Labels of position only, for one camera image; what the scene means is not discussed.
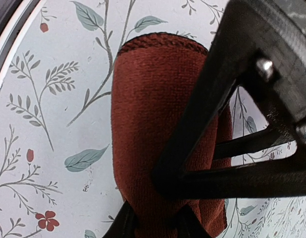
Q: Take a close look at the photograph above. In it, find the aluminium front rail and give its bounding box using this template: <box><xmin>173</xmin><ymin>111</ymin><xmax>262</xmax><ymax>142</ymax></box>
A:
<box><xmin>0</xmin><ymin>0</ymin><xmax>46</xmax><ymax>82</ymax></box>

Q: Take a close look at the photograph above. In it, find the brown towel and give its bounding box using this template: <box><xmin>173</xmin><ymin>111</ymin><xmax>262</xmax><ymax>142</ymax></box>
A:
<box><xmin>111</xmin><ymin>33</ymin><xmax>227</xmax><ymax>238</ymax></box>

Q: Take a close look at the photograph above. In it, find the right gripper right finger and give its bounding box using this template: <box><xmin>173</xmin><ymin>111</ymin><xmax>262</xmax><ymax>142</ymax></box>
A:
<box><xmin>176</xmin><ymin>207</ymin><xmax>210</xmax><ymax>238</ymax></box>

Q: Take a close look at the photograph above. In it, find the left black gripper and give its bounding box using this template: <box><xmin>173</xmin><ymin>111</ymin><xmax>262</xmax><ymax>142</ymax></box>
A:
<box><xmin>151</xmin><ymin>0</ymin><xmax>306</xmax><ymax>199</ymax></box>

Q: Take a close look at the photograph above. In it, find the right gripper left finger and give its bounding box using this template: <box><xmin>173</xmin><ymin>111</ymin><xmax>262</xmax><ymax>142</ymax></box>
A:
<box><xmin>103</xmin><ymin>203</ymin><xmax>137</xmax><ymax>238</ymax></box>

